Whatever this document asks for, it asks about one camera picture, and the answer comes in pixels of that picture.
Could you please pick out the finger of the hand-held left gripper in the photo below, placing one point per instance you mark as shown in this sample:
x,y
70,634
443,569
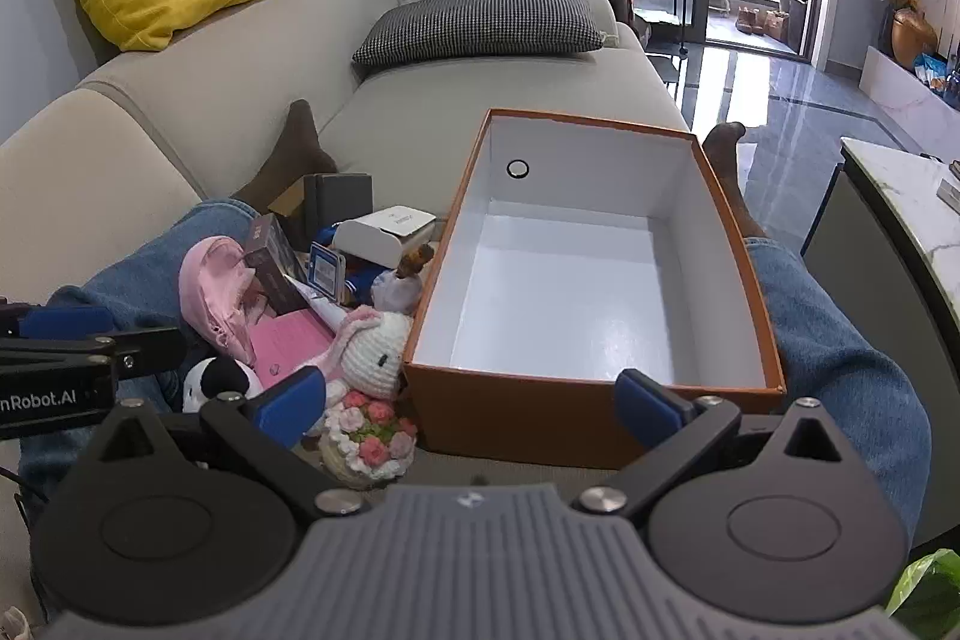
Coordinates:
x,y
150,351
64,320

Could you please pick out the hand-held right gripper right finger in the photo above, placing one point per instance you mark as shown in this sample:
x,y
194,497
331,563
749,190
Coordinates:
x,y
646,407

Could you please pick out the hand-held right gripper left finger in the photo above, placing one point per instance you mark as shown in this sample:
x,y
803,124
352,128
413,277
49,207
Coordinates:
x,y
289,406

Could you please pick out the orange cardboard box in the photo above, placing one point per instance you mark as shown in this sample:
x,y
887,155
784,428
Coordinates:
x,y
570,280

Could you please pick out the white pouch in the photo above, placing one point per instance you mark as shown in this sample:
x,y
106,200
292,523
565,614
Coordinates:
x,y
382,235

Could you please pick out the grey textured case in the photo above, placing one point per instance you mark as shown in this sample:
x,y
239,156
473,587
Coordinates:
x,y
341,205

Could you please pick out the black white panda plush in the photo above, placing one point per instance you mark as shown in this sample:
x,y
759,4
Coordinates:
x,y
214,385

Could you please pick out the person's left leg blue jeans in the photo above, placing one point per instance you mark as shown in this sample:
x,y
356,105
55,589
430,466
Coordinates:
x,y
127,265

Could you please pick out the person's leg blue jeans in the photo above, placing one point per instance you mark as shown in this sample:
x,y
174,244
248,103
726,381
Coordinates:
x,y
127,265
832,355

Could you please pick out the crochet flower cake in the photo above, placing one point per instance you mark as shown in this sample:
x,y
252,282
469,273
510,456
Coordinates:
x,y
371,441

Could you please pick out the white tube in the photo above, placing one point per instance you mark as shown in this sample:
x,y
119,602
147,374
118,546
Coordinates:
x,y
319,306

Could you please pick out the white crochet bunny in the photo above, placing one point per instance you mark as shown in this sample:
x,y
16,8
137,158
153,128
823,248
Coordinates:
x,y
379,351

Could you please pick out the blue framed card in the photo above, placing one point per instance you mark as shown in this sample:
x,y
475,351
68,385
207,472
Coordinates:
x,y
328,271

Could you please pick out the dark brown box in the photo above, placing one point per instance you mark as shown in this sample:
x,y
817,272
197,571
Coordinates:
x,y
274,265

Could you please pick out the small doll figurine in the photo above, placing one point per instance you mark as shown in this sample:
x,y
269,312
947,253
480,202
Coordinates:
x,y
405,280

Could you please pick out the person's right leg blue jeans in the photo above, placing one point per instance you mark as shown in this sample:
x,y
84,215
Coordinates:
x,y
832,355

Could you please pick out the small brown cardboard box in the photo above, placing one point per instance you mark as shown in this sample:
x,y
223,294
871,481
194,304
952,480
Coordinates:
x,y
289,205

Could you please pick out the person's left foot brown sock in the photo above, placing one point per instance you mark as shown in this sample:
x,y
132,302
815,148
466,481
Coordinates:
x,y
296,156

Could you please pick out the person's foot brown sock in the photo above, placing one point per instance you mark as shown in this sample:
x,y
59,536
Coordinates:
x,y
296,156
731,175

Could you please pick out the beige sofa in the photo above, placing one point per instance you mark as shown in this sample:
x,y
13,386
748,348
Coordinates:
x,y
187,108

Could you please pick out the person's right foot brown sock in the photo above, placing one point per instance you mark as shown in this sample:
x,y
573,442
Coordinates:
x,y
731,175

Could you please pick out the marble coffee table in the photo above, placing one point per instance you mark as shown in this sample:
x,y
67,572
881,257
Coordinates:
x,y
900,190

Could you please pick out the green plant leaves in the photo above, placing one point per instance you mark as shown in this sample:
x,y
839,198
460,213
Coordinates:
x,y
930,591

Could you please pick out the white television cabinet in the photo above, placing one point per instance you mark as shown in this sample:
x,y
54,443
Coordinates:
x,y
892,85

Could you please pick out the houndstooth pillow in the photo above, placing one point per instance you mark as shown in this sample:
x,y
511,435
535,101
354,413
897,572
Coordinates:
x,y
487,21

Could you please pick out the orange round vase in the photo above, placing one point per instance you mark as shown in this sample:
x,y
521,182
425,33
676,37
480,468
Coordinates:
x,y
911,40

